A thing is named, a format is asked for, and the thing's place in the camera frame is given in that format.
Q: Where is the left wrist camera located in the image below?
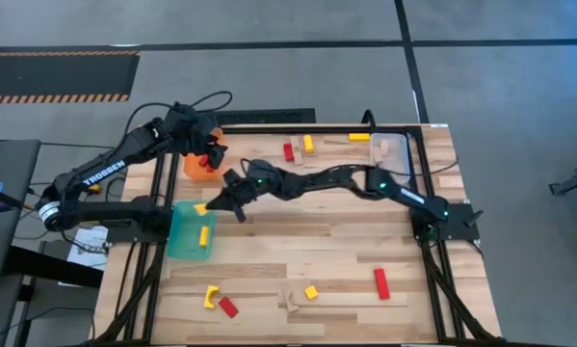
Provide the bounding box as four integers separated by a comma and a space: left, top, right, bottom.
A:
170, 101, 198, 127

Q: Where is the black left wrist camera cable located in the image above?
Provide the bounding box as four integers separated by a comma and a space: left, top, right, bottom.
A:
123, 90, 234, 142

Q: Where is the black floor cable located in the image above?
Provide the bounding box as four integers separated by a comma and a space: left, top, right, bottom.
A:
39, 141, 120, 150

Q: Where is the natural wood arch block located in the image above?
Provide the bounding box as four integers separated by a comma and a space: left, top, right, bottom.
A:
277, 283, 302, 313

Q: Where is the long red block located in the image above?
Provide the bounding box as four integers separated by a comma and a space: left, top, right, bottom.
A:
373, 267, 392, 301

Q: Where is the black hazard-striped floor mat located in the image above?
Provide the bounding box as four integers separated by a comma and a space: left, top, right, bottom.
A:
0, 49, 142, 105

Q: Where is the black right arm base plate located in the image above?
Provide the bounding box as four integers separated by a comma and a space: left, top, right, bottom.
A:
409, 201, 481, 242

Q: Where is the yellow cable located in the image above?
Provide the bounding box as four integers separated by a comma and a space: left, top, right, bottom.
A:
21, 182, 104, 213

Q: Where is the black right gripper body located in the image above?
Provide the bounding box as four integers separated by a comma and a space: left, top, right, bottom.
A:
223, 161, 273, 201

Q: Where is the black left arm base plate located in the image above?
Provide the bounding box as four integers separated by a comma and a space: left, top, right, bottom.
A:
105, 205, 172, 245

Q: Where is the yellow arch block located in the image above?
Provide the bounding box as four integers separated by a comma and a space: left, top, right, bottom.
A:
202, 284, 221, 310

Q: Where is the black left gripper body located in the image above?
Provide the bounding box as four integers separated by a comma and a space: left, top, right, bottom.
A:
171, 118, 220, 156

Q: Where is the long natural wood block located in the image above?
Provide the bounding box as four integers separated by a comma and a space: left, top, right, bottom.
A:
289, 135, 304, 167

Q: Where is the black floor stand beam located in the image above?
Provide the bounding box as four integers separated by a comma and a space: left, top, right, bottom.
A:
3, 244, 105, 290

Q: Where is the clear plastic bin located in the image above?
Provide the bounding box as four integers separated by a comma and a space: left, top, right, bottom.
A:
367, 131, 411, 187

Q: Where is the black aluminium table frame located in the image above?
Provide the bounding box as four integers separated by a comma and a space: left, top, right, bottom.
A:
83, 123, 515, 347

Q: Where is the white printed paper sheet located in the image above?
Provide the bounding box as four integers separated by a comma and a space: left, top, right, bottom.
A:
66, 225, 110, 272

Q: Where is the green translucent plastic bin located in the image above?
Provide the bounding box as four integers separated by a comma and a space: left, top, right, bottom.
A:
166, 200, 217, 261

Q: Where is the orange translucent plastic bin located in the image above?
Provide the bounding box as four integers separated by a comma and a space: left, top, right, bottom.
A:
183, 127, 227, 182

